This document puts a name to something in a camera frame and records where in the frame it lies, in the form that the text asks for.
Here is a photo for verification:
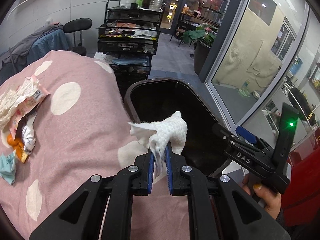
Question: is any white tissue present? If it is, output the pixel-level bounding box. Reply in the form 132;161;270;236
128;111;188;178

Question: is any massage bed with blue cover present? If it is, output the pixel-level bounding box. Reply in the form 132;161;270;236
1;24;69;83

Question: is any pink snack wrapper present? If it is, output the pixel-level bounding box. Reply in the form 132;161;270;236
8;75;50;139

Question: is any black metal utility cart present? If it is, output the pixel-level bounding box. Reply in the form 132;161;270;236
98;0;163;80

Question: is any brown plastic trash bin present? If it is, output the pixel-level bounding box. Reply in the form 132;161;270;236
124;79;231;177

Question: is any cream plastic bag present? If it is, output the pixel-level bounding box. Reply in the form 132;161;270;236
1;77;37;129

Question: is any light blue crumpled paper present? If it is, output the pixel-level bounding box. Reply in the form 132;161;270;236
0;151;16;185

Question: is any potted green plant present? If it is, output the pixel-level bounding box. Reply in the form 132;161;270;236
182;23;216;75

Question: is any orange knitted yarn ball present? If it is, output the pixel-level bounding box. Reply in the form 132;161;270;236
7;134;24;156

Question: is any blue water jug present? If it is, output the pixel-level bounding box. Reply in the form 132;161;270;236
290;57;303;75

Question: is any pink polka dot blanket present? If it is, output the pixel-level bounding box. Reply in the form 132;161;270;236
0;50;190;240

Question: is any person's right hand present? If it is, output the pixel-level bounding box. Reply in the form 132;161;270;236
253;183;283;222

